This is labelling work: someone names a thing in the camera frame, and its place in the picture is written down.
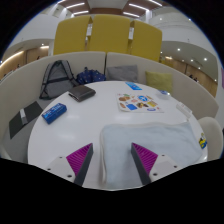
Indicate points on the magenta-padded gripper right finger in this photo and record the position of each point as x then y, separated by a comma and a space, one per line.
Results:
145, 160

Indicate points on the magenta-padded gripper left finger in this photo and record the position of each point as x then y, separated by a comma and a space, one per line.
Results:
80, 160

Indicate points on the blue rectangular box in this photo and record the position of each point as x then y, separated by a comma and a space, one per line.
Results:
54, 112

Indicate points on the colourful sticker sheet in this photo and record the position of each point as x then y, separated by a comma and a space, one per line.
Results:
138, 102

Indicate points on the yellow cartoon figure toy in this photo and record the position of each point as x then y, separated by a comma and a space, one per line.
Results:
202, 142

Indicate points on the black laptop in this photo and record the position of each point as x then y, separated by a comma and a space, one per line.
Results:
33, 111

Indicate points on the dark brown wallet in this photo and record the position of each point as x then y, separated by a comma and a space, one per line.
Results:
82, 92

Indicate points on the small white blue box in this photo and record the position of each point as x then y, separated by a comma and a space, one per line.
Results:
163, 94

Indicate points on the white chair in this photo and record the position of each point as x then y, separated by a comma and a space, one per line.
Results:
210, 133

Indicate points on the blue card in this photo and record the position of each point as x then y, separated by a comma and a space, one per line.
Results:
133, 85

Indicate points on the olive green cushion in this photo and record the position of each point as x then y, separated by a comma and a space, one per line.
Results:
159, 81

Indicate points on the grey backpack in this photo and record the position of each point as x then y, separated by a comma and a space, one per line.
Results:
58, 80

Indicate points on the navy blue dotted bag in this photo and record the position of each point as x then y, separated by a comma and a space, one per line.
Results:
90, 76

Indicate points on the grey cushion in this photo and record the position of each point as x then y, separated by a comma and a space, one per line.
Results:
122, 73

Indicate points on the curved white sofa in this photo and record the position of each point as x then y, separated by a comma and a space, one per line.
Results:
28, 78

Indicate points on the yellow upholstered panel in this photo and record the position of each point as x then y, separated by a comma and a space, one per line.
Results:
146, 40
109, 33
70, 35

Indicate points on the ceiling lights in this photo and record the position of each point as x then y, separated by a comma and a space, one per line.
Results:
75, 5

